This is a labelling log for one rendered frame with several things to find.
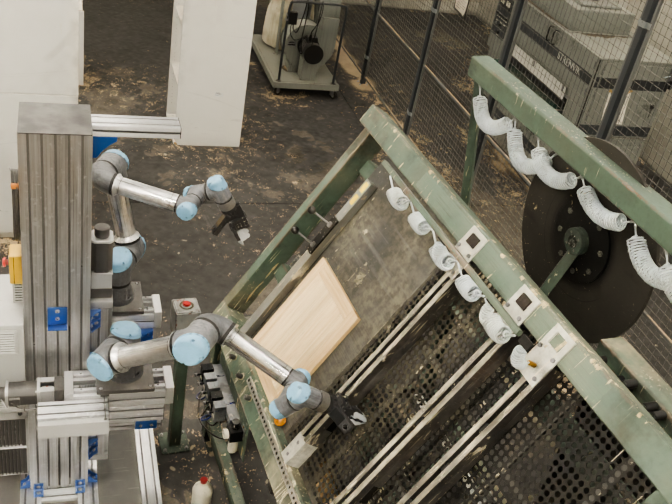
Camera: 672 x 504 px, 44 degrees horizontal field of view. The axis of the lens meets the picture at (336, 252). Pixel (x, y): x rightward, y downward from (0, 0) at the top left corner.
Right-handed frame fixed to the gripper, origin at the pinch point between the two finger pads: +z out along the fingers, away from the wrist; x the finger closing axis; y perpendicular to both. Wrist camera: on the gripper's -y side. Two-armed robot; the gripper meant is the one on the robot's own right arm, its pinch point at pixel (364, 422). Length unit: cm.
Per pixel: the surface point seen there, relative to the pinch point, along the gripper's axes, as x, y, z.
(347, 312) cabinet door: -16, 48, 1
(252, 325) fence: 30, 90, -1
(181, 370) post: 80, 110, -1
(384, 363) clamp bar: -20.1, 11.0, -2.0
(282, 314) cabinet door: 13, 80, 1
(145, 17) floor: 79, 775, 103
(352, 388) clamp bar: -4.4, 12.0, -4.4
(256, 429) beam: 47, 39, -2
